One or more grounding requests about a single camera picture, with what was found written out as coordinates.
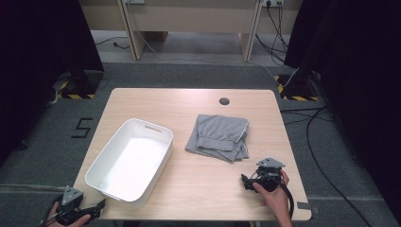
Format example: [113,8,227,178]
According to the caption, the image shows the thin black floor cables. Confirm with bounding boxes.
[279,106,336,127]

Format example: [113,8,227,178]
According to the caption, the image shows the person's right hand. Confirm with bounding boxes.
[252,169,294,227]

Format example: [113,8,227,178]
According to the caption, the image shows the white plastic bin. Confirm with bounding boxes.
[84,117,174,203]

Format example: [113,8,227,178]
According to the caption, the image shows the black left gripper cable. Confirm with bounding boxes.
[40,193,65,227]

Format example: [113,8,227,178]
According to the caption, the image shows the beige wooden desk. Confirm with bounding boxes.
[78,0,305,62]

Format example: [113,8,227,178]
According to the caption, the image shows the white power strip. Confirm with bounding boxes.
[262,0,286,8]

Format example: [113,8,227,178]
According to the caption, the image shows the person's left hand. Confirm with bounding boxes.
[44,201,93,227]

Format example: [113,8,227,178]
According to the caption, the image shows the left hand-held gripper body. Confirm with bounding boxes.
[57,185,96,226]

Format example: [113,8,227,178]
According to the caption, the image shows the grey pants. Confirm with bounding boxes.
[184,113,251,163]

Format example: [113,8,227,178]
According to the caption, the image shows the short black floor cable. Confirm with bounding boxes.
[94,35,131,51]

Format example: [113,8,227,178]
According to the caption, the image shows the stand base with striped tape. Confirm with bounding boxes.
[51,69,106,100]
[273,71,322,103]

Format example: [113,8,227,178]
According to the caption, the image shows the bundle of black cables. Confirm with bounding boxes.
[254,2,290,65]

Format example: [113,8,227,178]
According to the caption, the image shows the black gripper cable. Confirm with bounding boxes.
[277,177,296,221]
[40,193,65,227]

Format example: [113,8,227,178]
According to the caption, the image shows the long black floor cable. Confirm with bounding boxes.
[305,106,375,227]

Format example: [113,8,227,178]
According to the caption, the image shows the black curtain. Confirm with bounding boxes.
[283,0,401,218]
[0,0,106,168]

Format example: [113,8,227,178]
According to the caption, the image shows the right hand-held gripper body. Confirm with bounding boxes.
[251,157,287,193]

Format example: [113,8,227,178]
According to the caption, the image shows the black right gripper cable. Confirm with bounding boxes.
[277,177,296,221]

